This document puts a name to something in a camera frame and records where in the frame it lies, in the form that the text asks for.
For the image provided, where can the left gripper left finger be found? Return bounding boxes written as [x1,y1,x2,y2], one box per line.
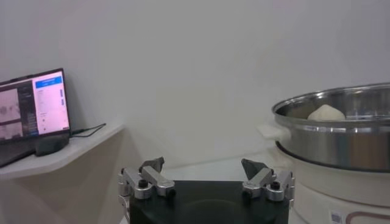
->
[118,156,177,200]

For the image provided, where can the perforated steel steamer basket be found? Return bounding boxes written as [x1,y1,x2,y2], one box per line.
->
[271,82,390,173]

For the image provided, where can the black laptop bright screen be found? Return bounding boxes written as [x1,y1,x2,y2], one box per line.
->
[0,68,71,167]

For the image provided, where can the cream electric cooking pot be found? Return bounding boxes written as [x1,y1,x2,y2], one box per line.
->
[257,123,390,224]

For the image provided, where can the black computer mouse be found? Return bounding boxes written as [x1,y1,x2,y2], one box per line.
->
[35,133,70,157]

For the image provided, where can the white steamed baozi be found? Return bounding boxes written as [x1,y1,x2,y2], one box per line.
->
[307,104,347,122]

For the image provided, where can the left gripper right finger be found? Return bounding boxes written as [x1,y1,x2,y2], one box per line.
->
[241,158,296,202]

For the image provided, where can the white side table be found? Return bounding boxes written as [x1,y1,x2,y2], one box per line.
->
[0,124,126,224]

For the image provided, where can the black laptop charger cable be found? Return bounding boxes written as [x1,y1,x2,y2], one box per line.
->
[70,122,107,138]

